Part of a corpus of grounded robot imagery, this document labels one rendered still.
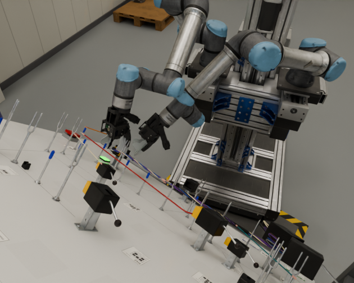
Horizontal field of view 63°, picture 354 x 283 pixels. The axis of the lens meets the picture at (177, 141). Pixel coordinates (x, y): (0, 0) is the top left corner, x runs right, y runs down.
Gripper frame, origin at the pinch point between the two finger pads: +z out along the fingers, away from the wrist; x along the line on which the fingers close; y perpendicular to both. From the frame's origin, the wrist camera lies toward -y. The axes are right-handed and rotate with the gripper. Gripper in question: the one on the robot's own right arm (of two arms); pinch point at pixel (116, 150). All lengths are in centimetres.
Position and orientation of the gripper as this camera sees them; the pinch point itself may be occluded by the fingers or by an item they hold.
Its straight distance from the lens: 120.6
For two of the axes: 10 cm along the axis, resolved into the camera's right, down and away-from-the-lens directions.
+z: -2.6, 8.7, 4.2
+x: 7.9, 4.4, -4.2
